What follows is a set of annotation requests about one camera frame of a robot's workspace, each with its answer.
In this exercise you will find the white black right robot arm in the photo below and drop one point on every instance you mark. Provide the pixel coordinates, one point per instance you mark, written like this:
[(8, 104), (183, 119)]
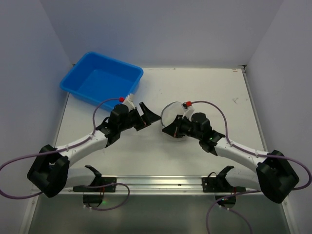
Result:
[(273, 176)]

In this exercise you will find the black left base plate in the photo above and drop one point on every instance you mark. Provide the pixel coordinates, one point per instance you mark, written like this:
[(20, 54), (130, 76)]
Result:
[(88, 179)]

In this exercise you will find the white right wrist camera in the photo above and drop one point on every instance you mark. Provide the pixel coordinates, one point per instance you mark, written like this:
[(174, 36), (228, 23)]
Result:
[(188, 109)]

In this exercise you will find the white mesh laundry bag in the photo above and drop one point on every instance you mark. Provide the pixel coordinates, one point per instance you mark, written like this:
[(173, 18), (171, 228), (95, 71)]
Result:
[(171, 112)]

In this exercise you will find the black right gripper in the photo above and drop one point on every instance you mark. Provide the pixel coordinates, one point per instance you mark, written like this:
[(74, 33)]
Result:
[(178, 127)]

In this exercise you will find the blue plastic bin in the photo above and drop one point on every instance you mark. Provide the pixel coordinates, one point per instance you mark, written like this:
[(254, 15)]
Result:
[(96, 78)]

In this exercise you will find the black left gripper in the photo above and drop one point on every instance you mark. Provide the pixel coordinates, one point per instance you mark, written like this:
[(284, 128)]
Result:
[(139, 119)]

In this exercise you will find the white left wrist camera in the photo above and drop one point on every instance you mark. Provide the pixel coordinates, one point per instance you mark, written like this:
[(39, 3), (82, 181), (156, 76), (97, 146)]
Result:
[(128, 101)]

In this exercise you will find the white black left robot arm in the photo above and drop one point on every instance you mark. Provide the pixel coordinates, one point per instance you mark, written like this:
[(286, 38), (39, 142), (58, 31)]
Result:
[(52, 170)]

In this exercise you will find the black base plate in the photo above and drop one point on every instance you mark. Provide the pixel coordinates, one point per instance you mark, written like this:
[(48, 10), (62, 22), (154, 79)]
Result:
[(216, 183), (88, 179)]

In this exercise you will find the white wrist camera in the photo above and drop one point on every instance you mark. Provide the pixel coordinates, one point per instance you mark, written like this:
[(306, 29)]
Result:
[(128, 101), (188, 109)]

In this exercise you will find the aluminium mounting rail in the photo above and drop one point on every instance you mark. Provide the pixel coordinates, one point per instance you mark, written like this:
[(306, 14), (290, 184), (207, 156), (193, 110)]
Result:
[(168, 182)]

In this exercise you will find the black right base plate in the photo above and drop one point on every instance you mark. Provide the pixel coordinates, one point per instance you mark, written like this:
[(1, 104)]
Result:
[(216, 183)]

